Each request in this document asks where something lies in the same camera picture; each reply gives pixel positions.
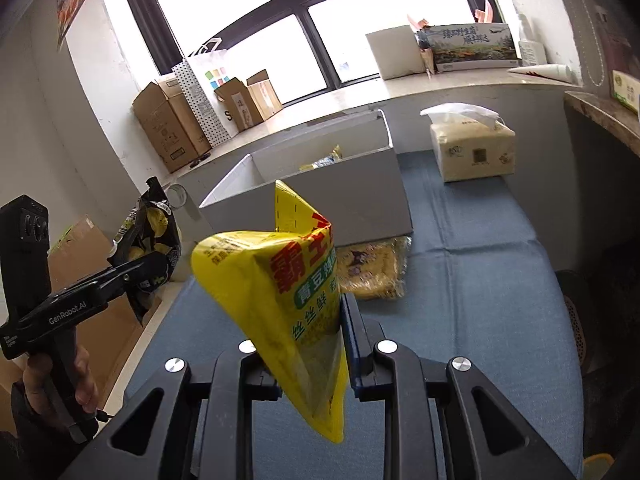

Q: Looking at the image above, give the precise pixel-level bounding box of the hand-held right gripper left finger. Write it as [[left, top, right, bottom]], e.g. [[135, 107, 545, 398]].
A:
[[57, 339, 282, 480]]

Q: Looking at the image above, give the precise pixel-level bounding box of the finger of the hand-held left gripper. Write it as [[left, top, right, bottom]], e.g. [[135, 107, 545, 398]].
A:
[[97, 247, 172, 293]]

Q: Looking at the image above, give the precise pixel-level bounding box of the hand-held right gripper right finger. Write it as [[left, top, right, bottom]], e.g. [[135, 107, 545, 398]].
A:
[[339, 291, 576, 480]]

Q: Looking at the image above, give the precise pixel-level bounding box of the black chips packet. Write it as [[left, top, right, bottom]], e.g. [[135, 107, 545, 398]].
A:
[[107, 176, 183, 326]]

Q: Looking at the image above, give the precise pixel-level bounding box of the white storage box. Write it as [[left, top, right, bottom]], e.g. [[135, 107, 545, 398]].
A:
[[199, 109, 414, 249]]

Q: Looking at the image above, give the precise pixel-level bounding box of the person's left forearm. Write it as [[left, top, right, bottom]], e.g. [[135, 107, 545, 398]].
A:
[[0, 382, 81, 480]]

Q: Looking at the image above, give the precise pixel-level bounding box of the person's left hand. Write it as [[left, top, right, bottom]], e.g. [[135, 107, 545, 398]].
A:
[[20, 346, 101, 428]]

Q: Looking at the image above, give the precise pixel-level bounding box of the brown cardboard sheet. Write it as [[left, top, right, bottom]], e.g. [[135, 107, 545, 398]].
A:
[[47, 217, 163, 401]]

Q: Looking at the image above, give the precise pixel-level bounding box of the clear yellow snack packet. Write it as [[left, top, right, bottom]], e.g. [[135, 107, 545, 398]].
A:
[[335, 236, 412, 302]]

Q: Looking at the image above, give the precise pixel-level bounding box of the blue table cloth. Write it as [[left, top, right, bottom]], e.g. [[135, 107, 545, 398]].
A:
[[122, 150, 587, 480]]

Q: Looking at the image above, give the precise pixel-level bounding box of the large cardboard box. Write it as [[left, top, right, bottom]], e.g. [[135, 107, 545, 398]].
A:
[[131, 77, 212, 174]]

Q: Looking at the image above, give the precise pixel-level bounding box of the polka dot paper bag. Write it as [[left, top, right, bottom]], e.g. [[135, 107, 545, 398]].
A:
[[171, 47, 242, 149]]

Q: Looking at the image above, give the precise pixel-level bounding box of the yellow green snack packet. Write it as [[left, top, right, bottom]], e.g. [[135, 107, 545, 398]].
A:
[[299, 144, 345, 172]]

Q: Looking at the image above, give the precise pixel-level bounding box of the small open cardboard box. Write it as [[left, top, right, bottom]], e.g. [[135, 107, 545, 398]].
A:
[[214, 69, 284, 132]]

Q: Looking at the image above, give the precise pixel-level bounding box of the tissue pack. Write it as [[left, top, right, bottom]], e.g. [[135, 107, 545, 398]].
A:
[[419, 102, 517, 184]]

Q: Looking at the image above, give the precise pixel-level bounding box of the white windowsill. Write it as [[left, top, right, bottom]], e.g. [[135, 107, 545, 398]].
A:
[[170, 67, 583, 187]]

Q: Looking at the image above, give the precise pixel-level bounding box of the white foam box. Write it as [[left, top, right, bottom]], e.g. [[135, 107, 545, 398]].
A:
[[365, 25, 435, 81]]

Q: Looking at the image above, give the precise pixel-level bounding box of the scenic printed box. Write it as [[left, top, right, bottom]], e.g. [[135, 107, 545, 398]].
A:
[[416, 22, 519, 73]]

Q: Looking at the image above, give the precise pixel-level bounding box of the white tube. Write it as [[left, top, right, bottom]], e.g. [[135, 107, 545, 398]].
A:
[[506, 63, 574, 84]]

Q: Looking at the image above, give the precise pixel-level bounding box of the brown stone shelf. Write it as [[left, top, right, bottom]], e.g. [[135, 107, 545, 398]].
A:
[[564, 90, 640, 157]]

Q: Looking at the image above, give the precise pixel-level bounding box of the white bottle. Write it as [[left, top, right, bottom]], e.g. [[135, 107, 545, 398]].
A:
[[516, 14, 549, 67]]

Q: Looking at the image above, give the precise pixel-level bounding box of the green white carton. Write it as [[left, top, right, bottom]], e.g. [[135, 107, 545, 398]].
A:
[[611, 69, 640, 112]]

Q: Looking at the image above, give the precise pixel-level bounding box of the dark window frame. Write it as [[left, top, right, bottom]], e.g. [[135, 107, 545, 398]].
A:
[[117, 0, 506, 103]]

